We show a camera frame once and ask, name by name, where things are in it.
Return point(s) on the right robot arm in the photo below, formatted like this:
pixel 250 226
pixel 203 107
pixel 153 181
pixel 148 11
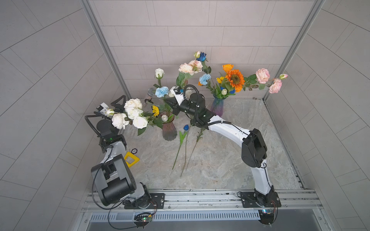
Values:
pixel 253 146

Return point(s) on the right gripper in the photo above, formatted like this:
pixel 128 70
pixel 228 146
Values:
pixel 173 101

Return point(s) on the aluminium rail frame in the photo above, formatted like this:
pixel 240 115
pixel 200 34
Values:
pixel 210 210

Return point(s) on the yellow sunflower left vase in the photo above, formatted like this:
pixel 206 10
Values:
pixel 155 111

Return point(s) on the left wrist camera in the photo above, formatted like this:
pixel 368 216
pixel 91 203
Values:
pixel 102 108

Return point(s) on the orange rose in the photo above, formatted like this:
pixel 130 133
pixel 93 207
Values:
pixel 227 67

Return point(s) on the yellow sunflower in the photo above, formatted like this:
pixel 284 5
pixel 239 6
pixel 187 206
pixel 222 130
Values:
pixel 220 80

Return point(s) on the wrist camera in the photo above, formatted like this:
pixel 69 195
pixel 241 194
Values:
pixel 178 93
pixel 102 108

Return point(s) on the white rose bouquet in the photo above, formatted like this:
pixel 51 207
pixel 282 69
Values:
pixel 133 115

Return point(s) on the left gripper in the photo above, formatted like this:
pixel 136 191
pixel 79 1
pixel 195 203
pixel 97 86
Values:
pixel 116 110

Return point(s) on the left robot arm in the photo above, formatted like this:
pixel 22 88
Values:
pixel 112 178

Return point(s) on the orange gerbera flower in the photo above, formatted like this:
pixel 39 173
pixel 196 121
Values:
pixel 236 79

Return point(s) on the light blue carnation right vase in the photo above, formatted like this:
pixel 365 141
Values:
pixel 203 80

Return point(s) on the dark red glass vase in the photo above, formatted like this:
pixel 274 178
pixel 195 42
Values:
pixel 169 131

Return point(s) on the small blue tulip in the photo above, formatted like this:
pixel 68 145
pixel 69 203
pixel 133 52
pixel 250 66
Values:
pixel 182 135

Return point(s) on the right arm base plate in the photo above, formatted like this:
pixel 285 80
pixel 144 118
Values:
pixel 258 200

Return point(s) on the pink rose spray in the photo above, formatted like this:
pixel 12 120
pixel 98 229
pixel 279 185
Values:
pixel 188 70

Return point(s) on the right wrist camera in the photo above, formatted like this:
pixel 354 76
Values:
pixel 178 93

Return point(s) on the circuit board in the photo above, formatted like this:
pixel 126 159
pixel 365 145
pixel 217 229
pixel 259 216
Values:
pixel 267 216
pixel 143 219

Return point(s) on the pink roses stem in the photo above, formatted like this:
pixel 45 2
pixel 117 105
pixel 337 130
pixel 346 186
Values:
pixel 262 79

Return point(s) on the yellow tag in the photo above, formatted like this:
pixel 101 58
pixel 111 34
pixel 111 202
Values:
pixel 131 158

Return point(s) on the right circuit board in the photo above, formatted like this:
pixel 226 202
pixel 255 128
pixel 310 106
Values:
pixel 267 216

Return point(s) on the dark blue rose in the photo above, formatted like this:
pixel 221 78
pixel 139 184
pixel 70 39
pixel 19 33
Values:
pixel 186 142

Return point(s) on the dark blue rose vase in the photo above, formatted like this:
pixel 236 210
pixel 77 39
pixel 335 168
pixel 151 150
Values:
pixel 202 58

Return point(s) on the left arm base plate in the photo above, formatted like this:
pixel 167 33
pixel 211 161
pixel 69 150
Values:
pixel 154 201

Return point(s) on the white rose bud stem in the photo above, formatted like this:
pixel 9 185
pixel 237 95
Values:
pixel 159 73

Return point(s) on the blue purple glass vase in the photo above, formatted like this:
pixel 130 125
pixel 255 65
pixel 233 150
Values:
pixel 217 106

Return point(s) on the left circuit board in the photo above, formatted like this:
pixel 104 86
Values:
pixel 143 219

